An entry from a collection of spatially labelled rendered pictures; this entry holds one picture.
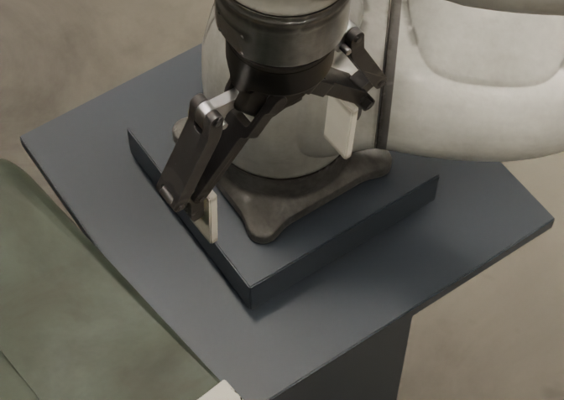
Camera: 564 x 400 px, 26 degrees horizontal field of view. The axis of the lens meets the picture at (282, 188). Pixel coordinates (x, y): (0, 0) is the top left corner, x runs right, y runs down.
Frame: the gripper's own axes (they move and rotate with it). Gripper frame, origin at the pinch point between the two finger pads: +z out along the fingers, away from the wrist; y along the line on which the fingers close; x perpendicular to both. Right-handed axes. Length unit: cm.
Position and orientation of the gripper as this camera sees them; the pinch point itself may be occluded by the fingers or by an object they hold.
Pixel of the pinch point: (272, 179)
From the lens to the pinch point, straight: 98.8
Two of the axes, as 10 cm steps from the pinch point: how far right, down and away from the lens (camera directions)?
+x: 6.0, 6.9, -3.9
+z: -0.4, 5.2, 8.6
